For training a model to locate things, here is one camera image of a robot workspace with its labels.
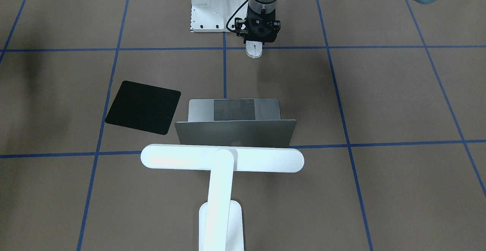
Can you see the black mouse pad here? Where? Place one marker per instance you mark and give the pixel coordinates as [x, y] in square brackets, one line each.
[143, 107]

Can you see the grey laptop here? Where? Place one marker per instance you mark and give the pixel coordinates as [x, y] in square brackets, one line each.
[244, 122]

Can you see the white computer mouse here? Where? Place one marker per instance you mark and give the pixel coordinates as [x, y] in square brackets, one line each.
[254, 49]

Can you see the white desk lamp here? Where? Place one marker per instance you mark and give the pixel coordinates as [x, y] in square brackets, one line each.
[220, 218]

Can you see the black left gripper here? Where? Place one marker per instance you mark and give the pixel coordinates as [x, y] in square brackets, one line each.
[239, 27]

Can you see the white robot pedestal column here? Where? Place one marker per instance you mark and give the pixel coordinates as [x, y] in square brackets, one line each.
[215, 15]

